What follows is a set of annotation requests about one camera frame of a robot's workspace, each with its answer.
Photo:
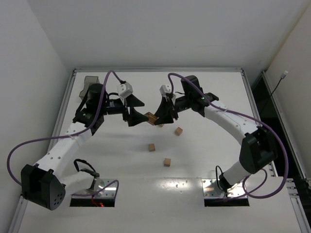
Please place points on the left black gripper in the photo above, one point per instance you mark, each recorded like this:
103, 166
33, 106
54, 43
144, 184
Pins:
125, 110

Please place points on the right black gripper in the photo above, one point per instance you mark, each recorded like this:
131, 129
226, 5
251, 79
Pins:
173, 107

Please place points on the long striped wood block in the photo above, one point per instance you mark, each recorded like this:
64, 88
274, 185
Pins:
151, 118

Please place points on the grey translucent plastic bin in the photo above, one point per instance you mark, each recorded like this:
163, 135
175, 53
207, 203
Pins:
89, 80

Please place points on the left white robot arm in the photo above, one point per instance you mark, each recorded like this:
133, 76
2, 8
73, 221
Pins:
43, 183

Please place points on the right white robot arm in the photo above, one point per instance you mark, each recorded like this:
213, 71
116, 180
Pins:
258, 145

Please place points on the small wood cube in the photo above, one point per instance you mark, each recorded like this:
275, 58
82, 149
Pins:
151, 147
167, 162
178, 131

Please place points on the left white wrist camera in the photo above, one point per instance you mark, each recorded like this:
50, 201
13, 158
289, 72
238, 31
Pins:
124, 90

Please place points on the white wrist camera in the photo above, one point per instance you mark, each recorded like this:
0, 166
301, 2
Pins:
124, 90
165, 90

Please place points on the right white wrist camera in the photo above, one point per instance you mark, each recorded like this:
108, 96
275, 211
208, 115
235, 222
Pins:
165, 90

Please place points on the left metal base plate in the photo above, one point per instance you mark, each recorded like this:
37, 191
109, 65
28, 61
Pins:
102, 188

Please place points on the metal base plate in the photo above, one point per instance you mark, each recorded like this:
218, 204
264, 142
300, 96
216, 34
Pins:
212, 192
102, 188

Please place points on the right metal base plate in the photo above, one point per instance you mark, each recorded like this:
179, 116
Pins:
212, 192

